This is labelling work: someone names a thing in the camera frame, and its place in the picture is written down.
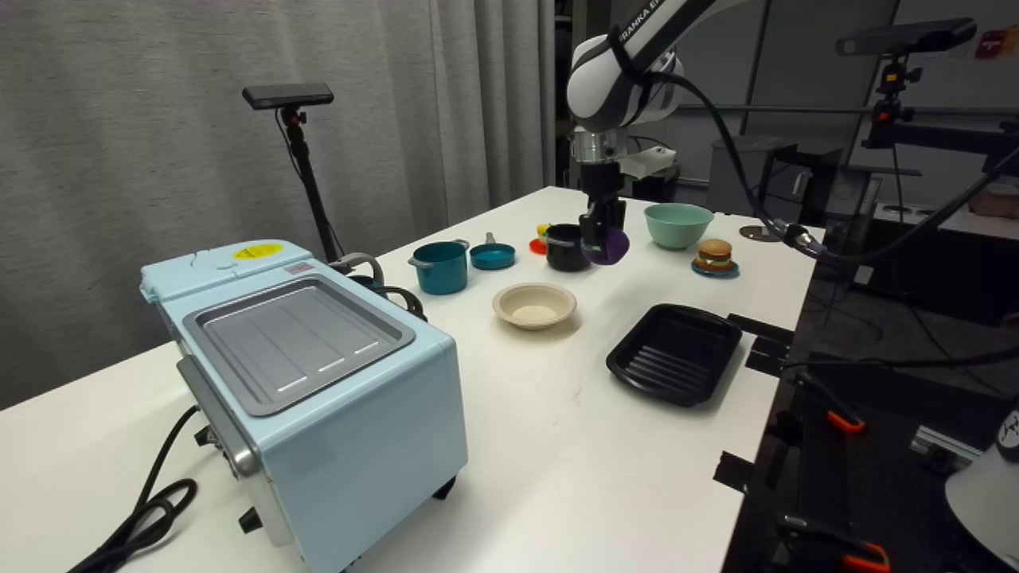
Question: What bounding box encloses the black robot cable hose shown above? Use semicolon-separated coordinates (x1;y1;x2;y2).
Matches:
605;27;1019;267

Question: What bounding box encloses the black tape piece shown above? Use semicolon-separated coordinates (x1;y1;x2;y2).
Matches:
741;338;788;378
727;313;797;346
713;449;763;495

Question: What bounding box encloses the small teal saucer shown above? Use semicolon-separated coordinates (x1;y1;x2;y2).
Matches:
687;254;741;284

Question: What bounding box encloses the teal toy pot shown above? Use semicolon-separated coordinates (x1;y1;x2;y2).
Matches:
406;239;474;300

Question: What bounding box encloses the black bar camera on tripod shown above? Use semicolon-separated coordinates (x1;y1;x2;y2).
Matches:
239;81;337;116

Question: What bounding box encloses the toy burger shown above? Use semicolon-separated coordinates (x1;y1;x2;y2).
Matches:
693;237;739;270

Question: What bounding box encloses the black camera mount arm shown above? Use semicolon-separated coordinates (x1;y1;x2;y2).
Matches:
858;56;929;152

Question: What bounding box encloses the black tripod stand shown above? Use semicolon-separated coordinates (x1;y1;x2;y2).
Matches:
272;104;349;266

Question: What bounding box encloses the black ribbed grill tray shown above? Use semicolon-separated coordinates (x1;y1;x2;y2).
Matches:
600;304;745;411

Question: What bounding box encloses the gray curtain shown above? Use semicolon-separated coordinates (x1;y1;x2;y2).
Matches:
0;0;557;414

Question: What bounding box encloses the black toy pot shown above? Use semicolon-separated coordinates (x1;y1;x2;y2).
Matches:
542;221;595;275

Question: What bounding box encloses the mint green bowl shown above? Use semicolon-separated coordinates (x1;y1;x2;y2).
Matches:
640;202;715;254

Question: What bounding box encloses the white cone shade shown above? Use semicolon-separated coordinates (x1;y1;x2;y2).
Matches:
942;407;1019;573

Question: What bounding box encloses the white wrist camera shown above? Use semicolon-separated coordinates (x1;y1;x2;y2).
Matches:
615;140;680;181

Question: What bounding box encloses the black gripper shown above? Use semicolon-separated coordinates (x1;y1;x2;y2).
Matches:
575;157;629;266

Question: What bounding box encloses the black power cord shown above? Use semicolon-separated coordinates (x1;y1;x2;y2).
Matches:
67;400;208;573

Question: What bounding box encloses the teal pot lid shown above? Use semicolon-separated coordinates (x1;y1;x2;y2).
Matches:
467;231;517;275

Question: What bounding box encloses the black bar camera on mount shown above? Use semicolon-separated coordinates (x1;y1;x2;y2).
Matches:
834;13;979;60

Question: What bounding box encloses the silver round disc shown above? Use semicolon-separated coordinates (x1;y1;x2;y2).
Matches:
735;224;788;247

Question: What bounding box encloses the orange handled clamp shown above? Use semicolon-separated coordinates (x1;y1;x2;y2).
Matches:
778;512;895;573
788;371;868;439

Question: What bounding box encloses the black cable bundle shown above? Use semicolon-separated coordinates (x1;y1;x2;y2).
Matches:
332;250;429;321

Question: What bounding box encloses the gray cabinet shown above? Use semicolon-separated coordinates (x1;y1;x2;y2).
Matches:
707;135;771;218

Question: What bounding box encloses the beige round plate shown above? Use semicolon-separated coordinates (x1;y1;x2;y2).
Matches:
489;282;579;335

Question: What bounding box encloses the light blue toaster oven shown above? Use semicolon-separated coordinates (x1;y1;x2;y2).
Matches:
136;237;471;573

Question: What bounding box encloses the black equipment case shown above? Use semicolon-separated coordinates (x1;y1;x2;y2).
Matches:
847;206;1019;329

